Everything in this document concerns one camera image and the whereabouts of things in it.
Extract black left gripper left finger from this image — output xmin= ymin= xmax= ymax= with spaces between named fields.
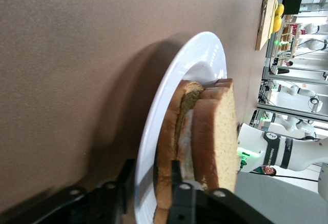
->
xmin=96 ymin=158 xmax=137 ymax=224

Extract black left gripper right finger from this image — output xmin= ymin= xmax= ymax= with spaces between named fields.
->
xmin=167 ymin=159 xmax=206 ymax=224

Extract fried egg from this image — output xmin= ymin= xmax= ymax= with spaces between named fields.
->
xmin=176 ymin=110 xmax=195 ymax=181

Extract brown sandwich top bread slice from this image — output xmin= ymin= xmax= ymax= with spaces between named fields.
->
xmin=192 ymin=78 xmax=239 ymax=194

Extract pale blue round plate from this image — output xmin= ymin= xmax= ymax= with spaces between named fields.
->
xmin=133 ymin=31 xmax=228 ymax=224

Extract background person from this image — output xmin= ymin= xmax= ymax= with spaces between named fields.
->
xmin=276 ymin=60 xmax=294 ymax=75
xmin=260 ymin=165 xmax=278 ymax=177

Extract wooden cutting board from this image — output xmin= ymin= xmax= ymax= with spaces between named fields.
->
xmin=255 ymin=0 xmax=280 ymax=51

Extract oval yellow lemon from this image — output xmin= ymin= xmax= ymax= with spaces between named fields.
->
xmin=272 ymin=15 xmax=283 ymax=33

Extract round yellow lemon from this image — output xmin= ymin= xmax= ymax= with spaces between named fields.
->
xmin=274 ymin=3 xmax=285 ymax=17

